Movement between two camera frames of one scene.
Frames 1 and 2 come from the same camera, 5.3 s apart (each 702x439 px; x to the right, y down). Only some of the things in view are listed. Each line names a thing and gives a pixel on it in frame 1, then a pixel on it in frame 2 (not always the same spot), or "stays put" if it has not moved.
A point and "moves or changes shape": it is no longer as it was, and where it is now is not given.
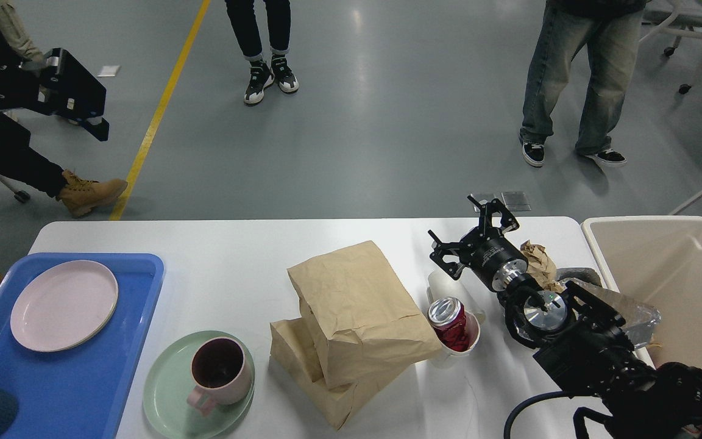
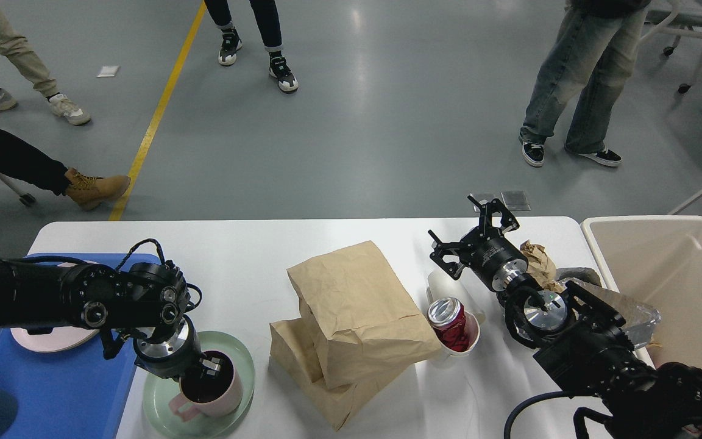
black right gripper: x=495 y=258 stays put
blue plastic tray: x=83 y=392 stays put
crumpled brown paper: x=540 y=267 stays put
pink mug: x=220 y=374 moves or changes shape
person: x=278 y=16 -> x=266 y=17
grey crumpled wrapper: x=585 y=274 stays put
